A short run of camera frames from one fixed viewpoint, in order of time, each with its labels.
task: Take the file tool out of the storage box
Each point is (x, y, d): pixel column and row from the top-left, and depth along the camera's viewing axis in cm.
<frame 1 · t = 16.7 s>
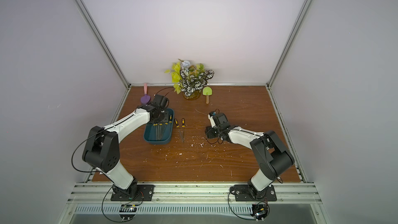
left hand: (166, 116, 93), fingers open
right hand: (208, 127, 92), fingers open
teal plastic storage box: (159, 133, 96), on the table
potted plant in glass vase: (189, 79, 90), point 27 cm above the table
green spatula wooden handle: (207, 91, 118), on the table
file tool: (183, 126, 99), on the table

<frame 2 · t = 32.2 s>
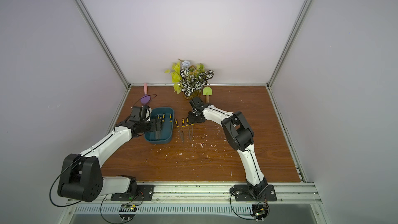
left hand: (157, 123, 89), fingers open
right hand: (191, 116, 99), fingers open
the named things where they were.

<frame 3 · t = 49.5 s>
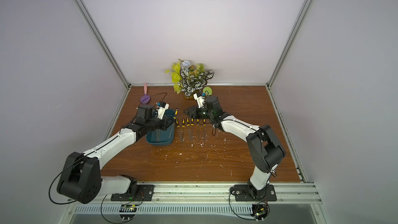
left hand: (175, 120, 85), fingers closed
right hand: (185, 108, 82), fingers open
the named things where they were.

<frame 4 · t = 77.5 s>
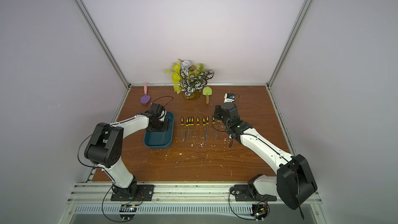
left hand: (168, 126, 96), fingers closed
right hand: (218, 103, 82), fingers open
